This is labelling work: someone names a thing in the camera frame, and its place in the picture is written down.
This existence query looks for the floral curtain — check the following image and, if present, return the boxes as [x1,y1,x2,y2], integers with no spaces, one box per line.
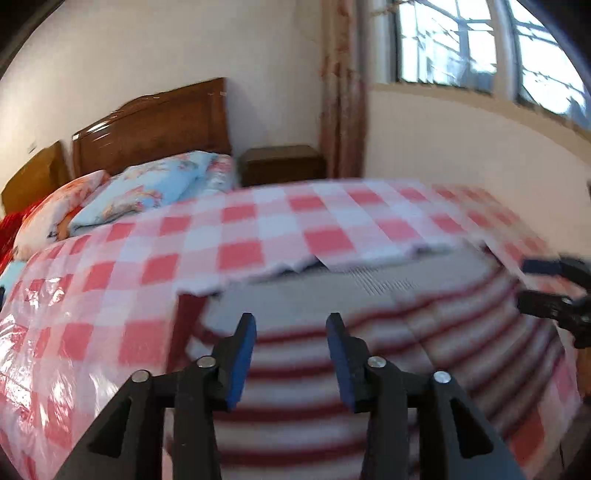
[318,0,371,179]

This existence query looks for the barred window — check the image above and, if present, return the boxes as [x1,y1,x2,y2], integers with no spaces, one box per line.
[369,0,591,128]

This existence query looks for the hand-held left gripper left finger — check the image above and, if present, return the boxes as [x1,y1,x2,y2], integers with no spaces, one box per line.
[55,313,257,480]

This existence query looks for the light blue bedsheet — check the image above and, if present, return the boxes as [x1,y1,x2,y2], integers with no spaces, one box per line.
[0,261,28,306]

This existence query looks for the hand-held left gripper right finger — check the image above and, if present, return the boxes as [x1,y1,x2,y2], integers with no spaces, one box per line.
[325,313,527,480]

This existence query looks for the small wooden headboard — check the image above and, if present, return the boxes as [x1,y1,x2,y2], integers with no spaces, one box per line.
[1,141,71,215]

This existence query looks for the light blue floral pillow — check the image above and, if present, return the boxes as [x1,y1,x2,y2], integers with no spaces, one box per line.
[69,151,218,237]

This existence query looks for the red grey striped sweater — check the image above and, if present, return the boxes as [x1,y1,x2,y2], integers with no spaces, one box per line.
[168,251,578,480]

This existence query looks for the red checked bedsheet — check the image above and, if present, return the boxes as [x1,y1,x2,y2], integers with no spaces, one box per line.
[0,178,587,480]

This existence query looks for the large carved wooden headboard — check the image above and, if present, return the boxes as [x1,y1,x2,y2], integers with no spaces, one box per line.
[71,78,232,178]

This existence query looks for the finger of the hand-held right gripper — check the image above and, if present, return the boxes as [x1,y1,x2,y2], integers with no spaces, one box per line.
[516,291,591,350]
[522,257,591,296]

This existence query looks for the wooden nightstand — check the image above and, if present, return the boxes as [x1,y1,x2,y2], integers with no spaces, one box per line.
[239,144,326,188]

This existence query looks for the pink floral pillow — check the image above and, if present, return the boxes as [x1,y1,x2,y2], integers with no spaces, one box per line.
[13,170,112,259]

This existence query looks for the red blanket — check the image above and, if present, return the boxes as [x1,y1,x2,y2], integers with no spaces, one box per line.
[0,205,35,273]

